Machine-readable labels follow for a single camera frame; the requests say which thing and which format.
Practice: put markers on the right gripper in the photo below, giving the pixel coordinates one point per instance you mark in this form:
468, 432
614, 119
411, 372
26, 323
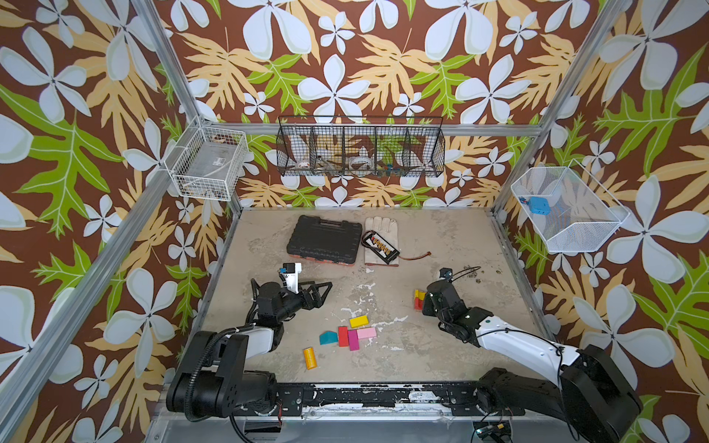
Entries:
435, 296

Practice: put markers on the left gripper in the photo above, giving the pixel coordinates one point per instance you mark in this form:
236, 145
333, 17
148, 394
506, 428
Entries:
317, 302

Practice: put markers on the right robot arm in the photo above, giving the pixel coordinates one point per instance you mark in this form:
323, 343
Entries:
581, 387

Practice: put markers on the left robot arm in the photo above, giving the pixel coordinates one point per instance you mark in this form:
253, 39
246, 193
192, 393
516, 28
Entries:
212, 379

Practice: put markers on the teal quarter-round block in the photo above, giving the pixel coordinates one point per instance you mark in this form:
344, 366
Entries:
328, 338

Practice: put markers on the red square block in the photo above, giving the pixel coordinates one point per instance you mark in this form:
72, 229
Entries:
343, 336

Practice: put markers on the yellow rectangular block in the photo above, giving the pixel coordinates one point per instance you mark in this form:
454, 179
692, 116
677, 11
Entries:
359, 322

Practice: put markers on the magenta rectangular block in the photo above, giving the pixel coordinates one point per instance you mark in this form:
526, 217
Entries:
353, 340

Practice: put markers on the orange cylinder block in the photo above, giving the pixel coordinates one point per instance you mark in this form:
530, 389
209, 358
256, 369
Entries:
310, 358

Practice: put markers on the pink rectangular block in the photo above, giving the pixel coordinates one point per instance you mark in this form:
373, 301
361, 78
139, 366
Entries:
366, 333

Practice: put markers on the black tool case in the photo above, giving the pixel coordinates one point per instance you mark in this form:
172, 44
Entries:
324, 240

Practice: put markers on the black charger board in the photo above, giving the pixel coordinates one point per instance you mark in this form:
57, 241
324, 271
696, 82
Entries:
380, 247

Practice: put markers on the blue object in basket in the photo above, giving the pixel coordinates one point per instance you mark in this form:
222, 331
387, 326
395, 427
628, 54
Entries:
538, 206

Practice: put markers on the tape roll in basket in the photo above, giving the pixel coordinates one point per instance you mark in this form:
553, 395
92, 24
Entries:
361, 163

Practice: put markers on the white mesh basket right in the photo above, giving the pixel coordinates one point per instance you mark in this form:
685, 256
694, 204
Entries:
584, 213

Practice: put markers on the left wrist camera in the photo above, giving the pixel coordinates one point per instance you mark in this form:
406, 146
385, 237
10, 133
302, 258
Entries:
289, 273

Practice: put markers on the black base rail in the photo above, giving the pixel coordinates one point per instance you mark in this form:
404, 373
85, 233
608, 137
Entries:
457, 398

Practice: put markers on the black wire basket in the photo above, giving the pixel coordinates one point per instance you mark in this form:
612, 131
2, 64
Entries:
322, 145

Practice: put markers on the white wire basket left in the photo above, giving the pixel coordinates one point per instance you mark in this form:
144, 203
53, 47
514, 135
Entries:
206, 162

